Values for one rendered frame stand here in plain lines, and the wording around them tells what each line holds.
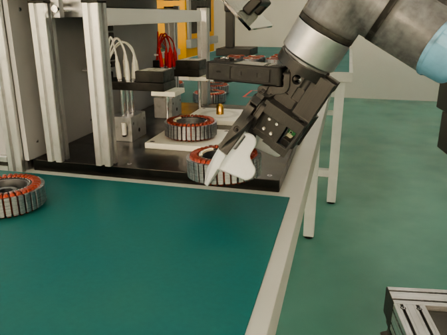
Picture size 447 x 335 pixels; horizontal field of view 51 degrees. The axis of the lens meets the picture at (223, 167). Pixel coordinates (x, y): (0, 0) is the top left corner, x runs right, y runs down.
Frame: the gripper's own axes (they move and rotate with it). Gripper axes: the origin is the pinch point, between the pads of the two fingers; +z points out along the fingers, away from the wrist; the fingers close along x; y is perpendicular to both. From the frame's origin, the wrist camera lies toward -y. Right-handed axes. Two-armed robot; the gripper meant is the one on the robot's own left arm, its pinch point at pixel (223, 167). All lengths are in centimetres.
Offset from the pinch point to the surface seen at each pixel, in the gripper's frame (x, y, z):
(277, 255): -10.9, 14.1, -0.7
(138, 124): 22.2, -26.6, 16.7
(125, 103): 21.4, -31.2, 14.0
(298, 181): 16.0, 9.3, 2.0
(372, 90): 560, -15, 90
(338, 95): 188, -11, 28
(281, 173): 13.0, 6.2, 1.3
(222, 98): 77, -30, 22
